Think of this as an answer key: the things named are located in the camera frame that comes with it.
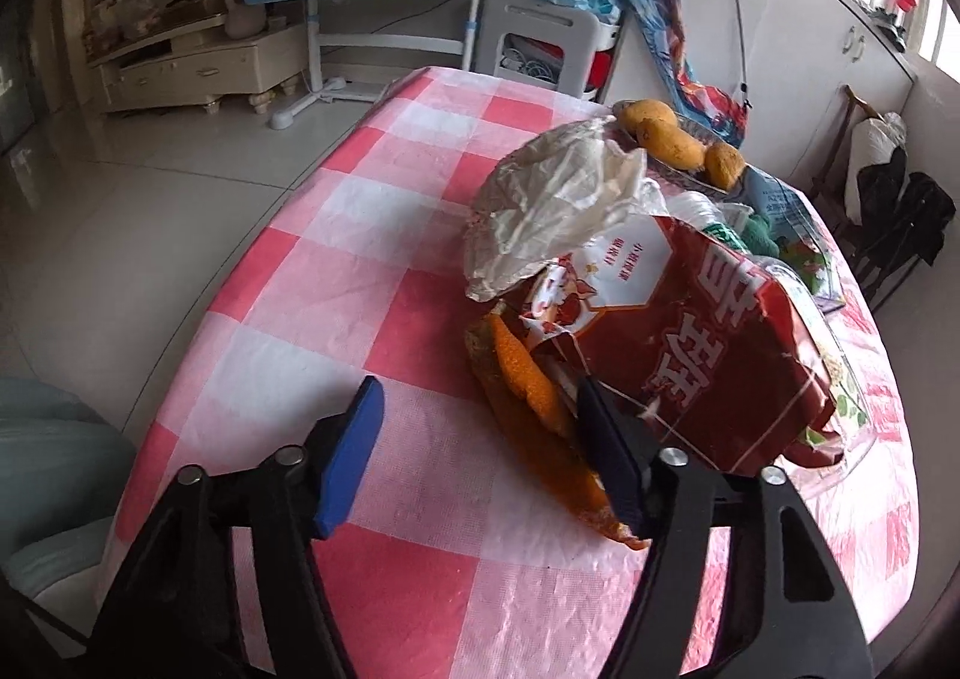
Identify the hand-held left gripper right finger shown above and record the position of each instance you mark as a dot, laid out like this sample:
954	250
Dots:
607	454

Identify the white sack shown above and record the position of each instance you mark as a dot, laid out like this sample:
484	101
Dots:
870	146

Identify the cream television cabinet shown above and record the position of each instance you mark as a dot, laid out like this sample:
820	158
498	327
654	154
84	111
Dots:
210	67

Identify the pink checked tablecloth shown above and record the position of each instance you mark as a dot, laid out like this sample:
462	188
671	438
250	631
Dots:
360	214

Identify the white printed carton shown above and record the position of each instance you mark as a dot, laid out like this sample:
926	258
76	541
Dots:
784	202

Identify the white plastic stool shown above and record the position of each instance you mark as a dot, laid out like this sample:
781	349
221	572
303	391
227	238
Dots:
525	18

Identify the black clothing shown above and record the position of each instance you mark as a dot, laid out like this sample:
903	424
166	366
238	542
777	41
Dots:
919	214

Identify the white cupboard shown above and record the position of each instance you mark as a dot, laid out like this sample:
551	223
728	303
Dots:
810	33

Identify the small white plastic bag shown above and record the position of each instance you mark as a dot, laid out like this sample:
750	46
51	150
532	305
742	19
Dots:
694	206

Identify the red snack bag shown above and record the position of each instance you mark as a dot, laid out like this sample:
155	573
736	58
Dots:
712	319

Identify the colourful printed bag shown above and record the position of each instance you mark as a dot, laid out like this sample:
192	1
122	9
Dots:
671	41

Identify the pale kettlebell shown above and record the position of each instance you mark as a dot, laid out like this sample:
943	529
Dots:
244	18

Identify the green cloth toy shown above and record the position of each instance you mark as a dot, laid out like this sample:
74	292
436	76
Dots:
757	236

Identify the clear bag of goods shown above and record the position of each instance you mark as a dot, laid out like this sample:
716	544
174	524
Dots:
124	15

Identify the wooden chair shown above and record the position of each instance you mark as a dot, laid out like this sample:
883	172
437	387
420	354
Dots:
838	146

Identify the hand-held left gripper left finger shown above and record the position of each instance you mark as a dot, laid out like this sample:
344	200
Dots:
352	454

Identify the white crumpled plastic bag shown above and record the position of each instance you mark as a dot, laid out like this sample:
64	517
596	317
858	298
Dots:
555	199

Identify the pale grey seat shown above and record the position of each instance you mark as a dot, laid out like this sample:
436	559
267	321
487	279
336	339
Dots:
52	484

